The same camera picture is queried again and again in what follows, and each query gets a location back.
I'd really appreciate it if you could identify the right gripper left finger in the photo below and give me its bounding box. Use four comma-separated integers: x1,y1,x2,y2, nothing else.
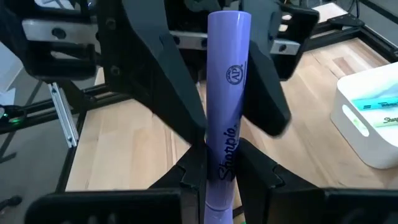
24,138,208,224

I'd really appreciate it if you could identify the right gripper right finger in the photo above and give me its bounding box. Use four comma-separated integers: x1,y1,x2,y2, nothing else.
234,138,398,224

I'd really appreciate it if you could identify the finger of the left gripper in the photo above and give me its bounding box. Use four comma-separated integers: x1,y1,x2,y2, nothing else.
96,0,208,147
242,0,292,138

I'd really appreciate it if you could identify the lavender Sharpie highlighter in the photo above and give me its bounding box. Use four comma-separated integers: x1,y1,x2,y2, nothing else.
203,10,252,224

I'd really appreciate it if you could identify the teal highlighter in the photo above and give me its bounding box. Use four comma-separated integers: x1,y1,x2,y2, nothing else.
351,96,398,111

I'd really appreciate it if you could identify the silver aluminium extrusion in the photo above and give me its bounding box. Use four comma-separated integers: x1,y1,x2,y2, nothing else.
48,82,79,149

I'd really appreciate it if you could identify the white plastic bin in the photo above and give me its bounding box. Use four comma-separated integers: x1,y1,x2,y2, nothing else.
330,62,398,170

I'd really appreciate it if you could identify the black frame clamp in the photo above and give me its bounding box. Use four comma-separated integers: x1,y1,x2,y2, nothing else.
326,12,366,29

